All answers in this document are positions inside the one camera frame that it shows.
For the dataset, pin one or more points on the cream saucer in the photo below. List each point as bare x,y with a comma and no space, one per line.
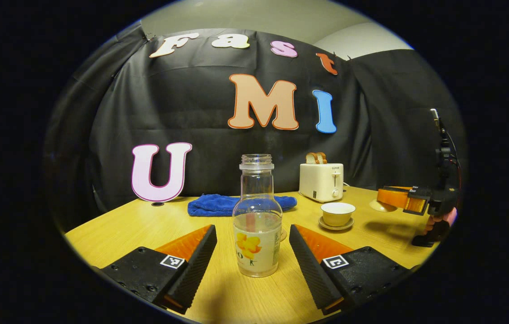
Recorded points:
326,226

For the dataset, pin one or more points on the cream teacup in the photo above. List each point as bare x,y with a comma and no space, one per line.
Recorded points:
337,216

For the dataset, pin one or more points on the blue towel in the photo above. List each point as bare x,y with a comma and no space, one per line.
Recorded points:
209,204

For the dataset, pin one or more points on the round cork coaster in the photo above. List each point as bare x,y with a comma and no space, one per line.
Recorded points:
283,235

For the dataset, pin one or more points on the toast slice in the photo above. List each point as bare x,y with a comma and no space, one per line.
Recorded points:
311,159
322,157

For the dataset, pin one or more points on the black backdrop cloth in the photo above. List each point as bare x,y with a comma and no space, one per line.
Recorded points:
200,112

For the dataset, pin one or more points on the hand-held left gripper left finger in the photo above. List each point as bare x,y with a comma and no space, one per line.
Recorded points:
198,265

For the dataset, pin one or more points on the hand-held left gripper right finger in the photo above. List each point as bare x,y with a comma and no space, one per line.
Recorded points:
308,265

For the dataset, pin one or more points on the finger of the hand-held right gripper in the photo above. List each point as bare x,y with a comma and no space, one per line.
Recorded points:
398,199
398,187

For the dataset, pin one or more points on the cream toaster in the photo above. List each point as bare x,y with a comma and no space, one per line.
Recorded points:
319,182

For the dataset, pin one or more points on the clear glass water bottle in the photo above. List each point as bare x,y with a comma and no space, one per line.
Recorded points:
256,252

